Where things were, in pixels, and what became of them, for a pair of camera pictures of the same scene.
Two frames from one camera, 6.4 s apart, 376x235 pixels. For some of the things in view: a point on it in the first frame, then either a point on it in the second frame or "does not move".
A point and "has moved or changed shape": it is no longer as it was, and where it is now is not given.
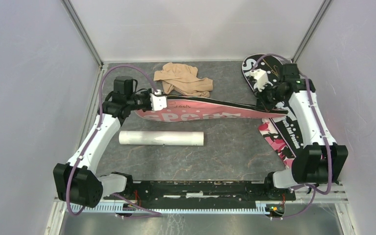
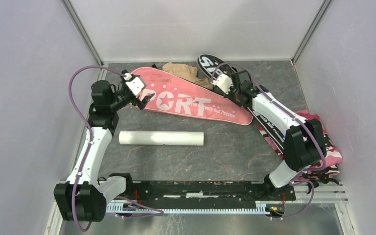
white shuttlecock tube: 162,138 does not move
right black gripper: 262,101 -> 229,96
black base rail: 260,191 does not move
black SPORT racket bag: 271,65 -> 213,66
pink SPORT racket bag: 186,108 has moved or changed shape
